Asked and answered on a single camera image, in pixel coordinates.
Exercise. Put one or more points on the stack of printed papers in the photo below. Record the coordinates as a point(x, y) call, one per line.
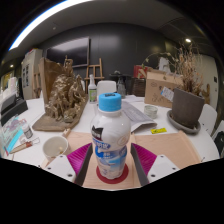
point(136, 116)

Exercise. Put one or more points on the wooden easel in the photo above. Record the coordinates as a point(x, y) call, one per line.
point(95, 71)

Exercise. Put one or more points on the small glass jar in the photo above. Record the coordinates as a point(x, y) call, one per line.
point(150, 111)

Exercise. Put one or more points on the white cup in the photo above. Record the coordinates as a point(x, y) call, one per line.
point(53, 146)

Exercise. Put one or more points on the black box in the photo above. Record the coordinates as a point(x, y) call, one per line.
point(11, 108)

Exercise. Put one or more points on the brown cardboard box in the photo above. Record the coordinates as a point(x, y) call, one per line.
point(156, 90)

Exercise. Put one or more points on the small grey-lidded jar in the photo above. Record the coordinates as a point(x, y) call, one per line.
point(27, 131)

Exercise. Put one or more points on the white spray bottle green label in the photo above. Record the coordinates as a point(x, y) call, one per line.
point(92, 91)

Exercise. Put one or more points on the grey plant saucer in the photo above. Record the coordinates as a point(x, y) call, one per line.
point(185, 129)

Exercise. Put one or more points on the dark wall screen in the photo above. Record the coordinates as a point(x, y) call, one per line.
point(68, 53)

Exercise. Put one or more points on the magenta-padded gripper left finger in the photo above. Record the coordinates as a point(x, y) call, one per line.
point(63, 168)

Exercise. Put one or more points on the white drink bottle blue cap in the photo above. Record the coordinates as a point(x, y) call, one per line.
point(110, 133)

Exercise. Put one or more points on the driftwood sculpture on wooden base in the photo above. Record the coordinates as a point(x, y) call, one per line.
point(65, 96)

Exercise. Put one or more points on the light wooden drawing board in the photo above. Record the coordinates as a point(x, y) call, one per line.
point(166, 146)

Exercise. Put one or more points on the wooden paintbrush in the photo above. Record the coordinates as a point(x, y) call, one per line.
point(25, 146)

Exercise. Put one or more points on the flat round red coaster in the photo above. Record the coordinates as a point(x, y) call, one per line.
point(125, 175)

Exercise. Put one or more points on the colourful printed book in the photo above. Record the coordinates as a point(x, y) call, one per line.
point(10, 133)

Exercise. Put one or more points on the red box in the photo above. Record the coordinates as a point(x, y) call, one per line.
point(140, 71)

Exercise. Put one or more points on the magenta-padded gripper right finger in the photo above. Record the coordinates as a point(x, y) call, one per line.
point(161, 168)

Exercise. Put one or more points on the small yellow tag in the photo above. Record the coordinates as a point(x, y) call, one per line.
point(158, 130)

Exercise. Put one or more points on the long ceiling light panel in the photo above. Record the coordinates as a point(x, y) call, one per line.
point(40, 16)

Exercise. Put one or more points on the dried plant in grey pot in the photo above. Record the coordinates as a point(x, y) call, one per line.
point(186, 106)

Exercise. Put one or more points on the white cabinet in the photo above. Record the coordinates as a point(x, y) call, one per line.
point(31, 73)

